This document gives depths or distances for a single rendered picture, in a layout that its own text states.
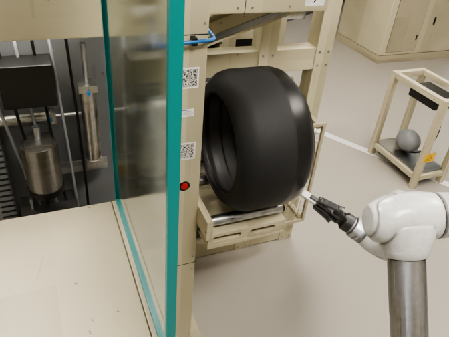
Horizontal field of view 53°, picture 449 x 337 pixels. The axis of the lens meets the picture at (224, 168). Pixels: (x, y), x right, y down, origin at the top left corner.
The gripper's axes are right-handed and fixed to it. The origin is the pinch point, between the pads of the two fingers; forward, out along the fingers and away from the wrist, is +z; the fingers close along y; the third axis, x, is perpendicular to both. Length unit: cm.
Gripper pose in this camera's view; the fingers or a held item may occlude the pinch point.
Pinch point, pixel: (309, 196)
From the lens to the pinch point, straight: 182.9
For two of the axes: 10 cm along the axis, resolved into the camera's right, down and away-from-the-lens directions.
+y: -2.5, 4.4, 8.6
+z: -8.3, -5.6, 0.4
